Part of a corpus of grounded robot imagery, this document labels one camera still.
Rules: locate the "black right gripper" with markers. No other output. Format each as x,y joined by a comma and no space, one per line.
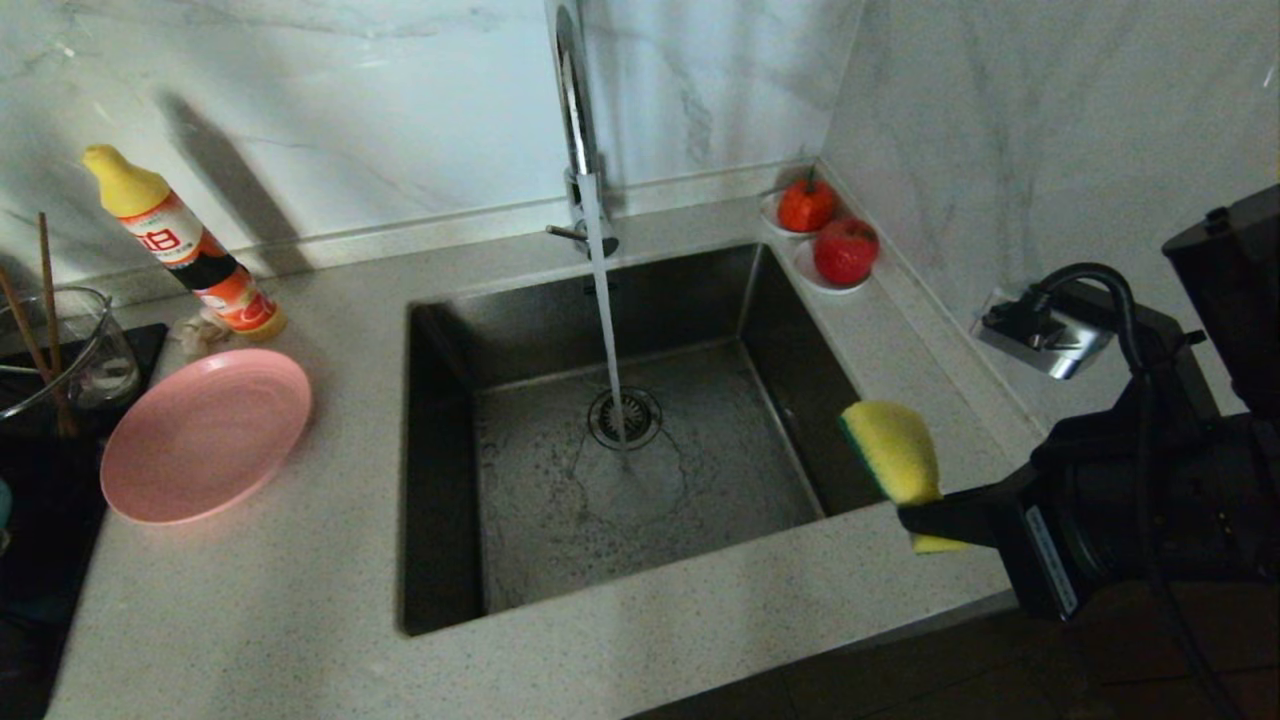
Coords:
1095,500

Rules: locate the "yellow green sponge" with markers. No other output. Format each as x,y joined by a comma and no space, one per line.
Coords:
895,450

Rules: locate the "chrome faucet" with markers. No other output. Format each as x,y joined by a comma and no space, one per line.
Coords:
572,100

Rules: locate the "yellow dish soap bottle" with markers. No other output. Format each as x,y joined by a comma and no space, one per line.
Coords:
170,235

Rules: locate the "stainless steel sink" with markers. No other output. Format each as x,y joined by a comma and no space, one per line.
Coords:
720,480

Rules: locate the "metal sink drain strainer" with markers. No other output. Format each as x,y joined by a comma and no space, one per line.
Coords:
640,420

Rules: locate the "red apple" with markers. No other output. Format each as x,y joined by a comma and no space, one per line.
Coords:
846,252

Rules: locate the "orange-red tomato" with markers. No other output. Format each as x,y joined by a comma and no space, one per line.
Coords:
806,207

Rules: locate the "pink round plate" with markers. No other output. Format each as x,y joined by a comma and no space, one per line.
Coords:
205,435

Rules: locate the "crumpled beige rag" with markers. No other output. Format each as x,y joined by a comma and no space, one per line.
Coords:
200,335

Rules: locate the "clear glass jar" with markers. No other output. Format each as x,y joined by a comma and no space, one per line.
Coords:
105,360

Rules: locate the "brown wooden chopstick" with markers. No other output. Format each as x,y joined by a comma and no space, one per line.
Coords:
30,345
48,290

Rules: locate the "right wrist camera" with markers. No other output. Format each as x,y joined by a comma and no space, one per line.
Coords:
1045,335

